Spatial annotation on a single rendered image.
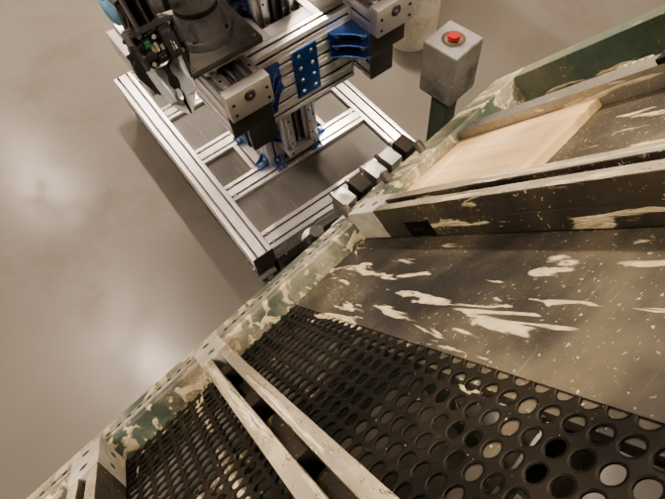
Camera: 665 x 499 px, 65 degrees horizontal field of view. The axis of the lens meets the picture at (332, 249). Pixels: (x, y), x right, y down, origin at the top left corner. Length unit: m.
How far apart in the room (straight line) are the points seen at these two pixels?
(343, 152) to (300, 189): 0.25
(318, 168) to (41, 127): 1.57
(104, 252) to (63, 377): 0.55
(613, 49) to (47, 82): 2.82
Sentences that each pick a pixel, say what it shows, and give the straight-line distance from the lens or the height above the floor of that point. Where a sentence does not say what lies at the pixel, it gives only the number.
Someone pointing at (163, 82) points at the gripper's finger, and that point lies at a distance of 0.89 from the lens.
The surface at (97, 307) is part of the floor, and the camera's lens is 2.40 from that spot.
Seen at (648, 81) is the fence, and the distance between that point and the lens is 1.04.
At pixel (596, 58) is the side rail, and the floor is 1.08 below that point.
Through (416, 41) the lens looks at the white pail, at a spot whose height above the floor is 0.07.
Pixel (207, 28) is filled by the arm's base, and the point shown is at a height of 1.10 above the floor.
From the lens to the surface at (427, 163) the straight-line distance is 1.32.
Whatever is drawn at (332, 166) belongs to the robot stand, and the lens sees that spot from 2.20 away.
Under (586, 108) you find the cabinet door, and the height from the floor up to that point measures 1.21.
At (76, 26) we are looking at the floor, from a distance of 3.67.
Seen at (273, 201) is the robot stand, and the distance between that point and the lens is 2.13.
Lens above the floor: 1.94
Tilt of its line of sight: 61 degrees down
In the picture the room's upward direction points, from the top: 9 degrees counter-clockwise
